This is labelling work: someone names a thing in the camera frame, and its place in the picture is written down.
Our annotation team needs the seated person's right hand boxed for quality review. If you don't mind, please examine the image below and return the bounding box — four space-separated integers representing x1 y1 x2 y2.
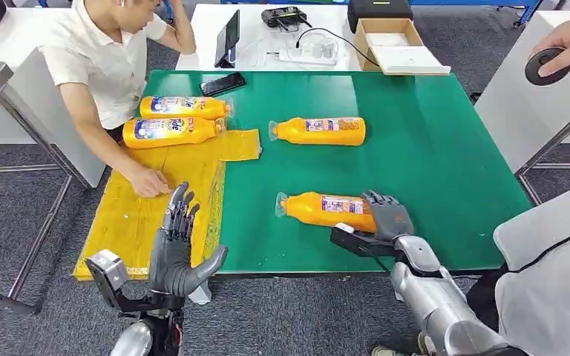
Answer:
128 164 173 199

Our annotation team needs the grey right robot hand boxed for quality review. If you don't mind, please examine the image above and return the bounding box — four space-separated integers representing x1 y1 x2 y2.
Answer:
361 190 416 243

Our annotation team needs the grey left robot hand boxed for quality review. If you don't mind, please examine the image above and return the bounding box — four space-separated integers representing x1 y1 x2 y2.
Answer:
148 182 229 312

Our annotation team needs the orange drink bottle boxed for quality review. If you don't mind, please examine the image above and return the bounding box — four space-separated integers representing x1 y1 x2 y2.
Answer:
268 116 367 148
122 116 227 151
275 191 379 234
139 96 233 122

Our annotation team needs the round black-faced device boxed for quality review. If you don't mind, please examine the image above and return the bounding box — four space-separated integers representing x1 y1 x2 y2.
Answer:
524 47 570 88

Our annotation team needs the white table foot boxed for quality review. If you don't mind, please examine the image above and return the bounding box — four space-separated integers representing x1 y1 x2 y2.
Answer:
188 280 213 306

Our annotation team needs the yellow sheet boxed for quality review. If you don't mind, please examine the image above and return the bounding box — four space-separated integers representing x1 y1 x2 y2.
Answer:
72 128 262 282

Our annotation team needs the green table mat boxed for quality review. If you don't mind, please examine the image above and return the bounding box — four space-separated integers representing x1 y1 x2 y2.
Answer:
137 69 534 275

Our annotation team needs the white table with metal legs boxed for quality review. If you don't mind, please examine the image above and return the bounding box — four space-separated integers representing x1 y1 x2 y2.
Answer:
474 10 570 208

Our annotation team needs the black smartphone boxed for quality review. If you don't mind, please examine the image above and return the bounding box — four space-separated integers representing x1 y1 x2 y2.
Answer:
200 71 248 98

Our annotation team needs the seated person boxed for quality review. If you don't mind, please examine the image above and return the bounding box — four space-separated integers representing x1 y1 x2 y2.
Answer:
39 0 197 199

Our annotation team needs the white desk with panel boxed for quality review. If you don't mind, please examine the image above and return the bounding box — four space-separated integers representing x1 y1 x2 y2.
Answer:
0 7 106 190

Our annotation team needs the white flat box lid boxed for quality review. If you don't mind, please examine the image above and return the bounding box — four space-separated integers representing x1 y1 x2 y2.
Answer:
370 45 452 76

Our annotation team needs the black tablet on stand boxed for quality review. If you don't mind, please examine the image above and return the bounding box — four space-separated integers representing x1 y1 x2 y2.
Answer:
214 9 241 69

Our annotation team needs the open cardboard box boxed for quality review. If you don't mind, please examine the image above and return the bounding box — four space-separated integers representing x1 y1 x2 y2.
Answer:
353 18 426 73

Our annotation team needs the standing person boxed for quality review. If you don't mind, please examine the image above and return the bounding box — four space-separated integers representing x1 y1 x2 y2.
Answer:
467 177 570 356

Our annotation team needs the white pad in box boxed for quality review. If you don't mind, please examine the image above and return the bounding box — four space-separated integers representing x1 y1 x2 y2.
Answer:
364 33 410 47

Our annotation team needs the white power strip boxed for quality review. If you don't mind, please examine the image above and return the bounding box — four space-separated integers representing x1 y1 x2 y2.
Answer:
278 47 338 67

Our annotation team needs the clear plastic bag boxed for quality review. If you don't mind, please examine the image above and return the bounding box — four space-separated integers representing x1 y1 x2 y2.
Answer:
298 32 340 61

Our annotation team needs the black case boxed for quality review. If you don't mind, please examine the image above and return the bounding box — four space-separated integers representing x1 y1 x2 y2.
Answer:
347 0 414 34

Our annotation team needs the black electronic device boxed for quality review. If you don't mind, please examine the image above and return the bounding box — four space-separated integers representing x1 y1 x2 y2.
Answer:
261 5 313 31

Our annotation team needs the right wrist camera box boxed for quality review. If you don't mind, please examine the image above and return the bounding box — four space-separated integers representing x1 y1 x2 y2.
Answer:
329 222 399 260

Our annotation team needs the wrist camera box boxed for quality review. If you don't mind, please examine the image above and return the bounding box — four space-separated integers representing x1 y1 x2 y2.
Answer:
85 248 131 311
329 222 399 260

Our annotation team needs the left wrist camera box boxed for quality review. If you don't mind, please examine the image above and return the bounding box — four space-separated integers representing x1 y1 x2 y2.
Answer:
85 248 131 311

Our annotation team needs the black lanyard cord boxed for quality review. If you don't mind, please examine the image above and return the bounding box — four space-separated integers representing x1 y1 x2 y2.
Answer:
506 220 570 274

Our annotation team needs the black cable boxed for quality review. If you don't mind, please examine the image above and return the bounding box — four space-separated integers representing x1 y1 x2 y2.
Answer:
295 27 380 67

